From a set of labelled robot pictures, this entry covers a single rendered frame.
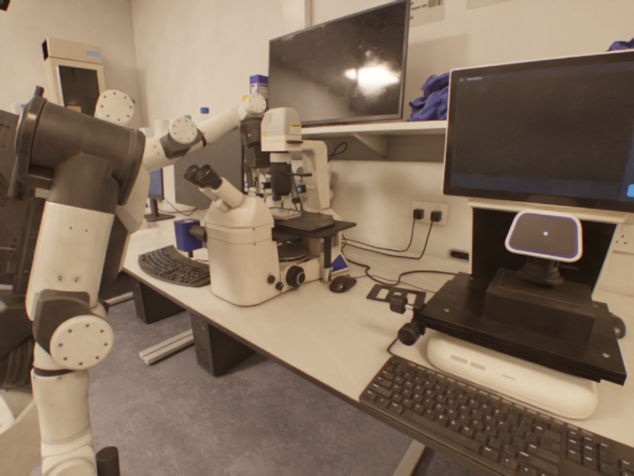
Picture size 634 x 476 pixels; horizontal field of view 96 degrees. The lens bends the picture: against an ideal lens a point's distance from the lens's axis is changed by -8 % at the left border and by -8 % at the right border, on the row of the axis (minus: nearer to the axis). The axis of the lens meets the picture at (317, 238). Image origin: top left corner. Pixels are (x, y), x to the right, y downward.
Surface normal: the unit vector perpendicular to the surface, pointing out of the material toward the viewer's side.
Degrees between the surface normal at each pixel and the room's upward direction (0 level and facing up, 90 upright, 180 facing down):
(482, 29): 90
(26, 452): 102
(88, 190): 84
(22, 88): 90
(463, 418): 5
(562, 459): 5
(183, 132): 78
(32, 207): 94
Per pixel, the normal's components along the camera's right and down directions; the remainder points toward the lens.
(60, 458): 0.34, -0.64
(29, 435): 0.57, 0.41
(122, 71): 0.78, 0.17
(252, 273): 0.48, 0.24
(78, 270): 0.65, 0.09
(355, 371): 0.00, -0.96
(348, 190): -0.62, 0.21
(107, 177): 0.92, 0.16
